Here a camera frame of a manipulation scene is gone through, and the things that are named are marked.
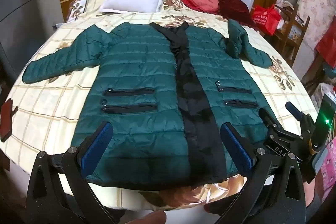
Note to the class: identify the red shopping bag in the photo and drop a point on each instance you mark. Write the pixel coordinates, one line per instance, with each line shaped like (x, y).
(265, 18)

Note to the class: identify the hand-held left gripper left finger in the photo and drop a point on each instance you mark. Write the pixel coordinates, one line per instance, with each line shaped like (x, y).
(95, 146)

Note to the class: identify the dark red flat object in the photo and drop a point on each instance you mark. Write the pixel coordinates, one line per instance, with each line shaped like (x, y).
(5, 121)

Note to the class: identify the wooden shelf rack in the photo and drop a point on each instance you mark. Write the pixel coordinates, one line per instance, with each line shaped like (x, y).
(291, 27)

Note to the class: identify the dark red velvet pillow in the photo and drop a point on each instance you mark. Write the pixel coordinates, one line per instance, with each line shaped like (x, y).
(235, 7)

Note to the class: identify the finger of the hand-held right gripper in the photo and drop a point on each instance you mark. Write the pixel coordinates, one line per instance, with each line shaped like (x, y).
(271, 124)
(292, 109)

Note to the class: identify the grey refrigerator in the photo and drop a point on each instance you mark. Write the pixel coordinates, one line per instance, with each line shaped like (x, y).
(29, 3)

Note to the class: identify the green puffer jacket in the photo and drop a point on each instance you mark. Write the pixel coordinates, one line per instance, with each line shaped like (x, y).
(136, 66)

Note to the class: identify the bed with floral checked bedspread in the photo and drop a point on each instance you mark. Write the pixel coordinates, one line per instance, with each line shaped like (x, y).
(52, 108)

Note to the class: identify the red cloth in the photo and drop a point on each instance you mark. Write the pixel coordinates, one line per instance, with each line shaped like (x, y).
(328, 45)

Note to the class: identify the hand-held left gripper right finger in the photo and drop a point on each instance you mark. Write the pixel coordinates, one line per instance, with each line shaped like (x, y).
(236, 146)

